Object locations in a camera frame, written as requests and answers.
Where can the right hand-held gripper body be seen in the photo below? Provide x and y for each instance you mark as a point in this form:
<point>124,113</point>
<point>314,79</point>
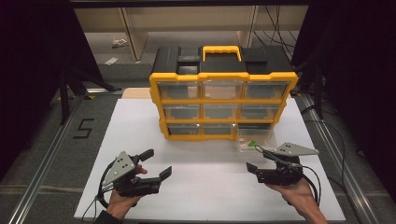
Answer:
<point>286,174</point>

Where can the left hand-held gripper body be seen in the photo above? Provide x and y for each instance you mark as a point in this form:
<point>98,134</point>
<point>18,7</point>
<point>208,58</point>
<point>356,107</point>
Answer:
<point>124,170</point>

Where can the single clear plastic drawer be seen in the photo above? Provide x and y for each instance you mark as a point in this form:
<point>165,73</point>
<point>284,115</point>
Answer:
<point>264,138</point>

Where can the small green plastic part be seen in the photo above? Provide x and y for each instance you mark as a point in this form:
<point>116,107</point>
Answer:
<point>252,143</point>

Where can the yellow black organizer cabinet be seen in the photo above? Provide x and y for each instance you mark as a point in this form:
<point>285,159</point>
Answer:
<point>224,76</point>

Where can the person's right hand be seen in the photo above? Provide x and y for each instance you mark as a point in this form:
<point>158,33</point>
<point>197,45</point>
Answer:
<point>297,197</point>

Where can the person's left hand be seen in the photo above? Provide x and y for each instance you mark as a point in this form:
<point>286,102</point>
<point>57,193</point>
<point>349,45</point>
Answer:
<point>121,205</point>

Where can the white board sheet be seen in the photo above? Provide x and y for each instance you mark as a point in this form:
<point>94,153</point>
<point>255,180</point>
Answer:
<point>186,203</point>

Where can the grid of clear drawers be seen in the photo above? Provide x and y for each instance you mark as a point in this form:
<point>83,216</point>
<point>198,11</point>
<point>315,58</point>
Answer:
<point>180,111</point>

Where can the black metal stand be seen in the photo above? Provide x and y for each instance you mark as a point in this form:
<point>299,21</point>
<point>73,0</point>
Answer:
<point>64,102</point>

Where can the white floor scrap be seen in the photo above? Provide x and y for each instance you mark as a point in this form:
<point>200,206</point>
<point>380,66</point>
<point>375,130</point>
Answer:
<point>111,61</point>
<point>120,42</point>

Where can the black curtain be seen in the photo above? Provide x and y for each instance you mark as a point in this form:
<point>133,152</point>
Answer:
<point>358,62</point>
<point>31,62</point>

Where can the aluminium floor rail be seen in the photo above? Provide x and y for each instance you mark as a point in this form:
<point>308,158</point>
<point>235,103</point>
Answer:
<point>40,174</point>
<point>354,193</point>

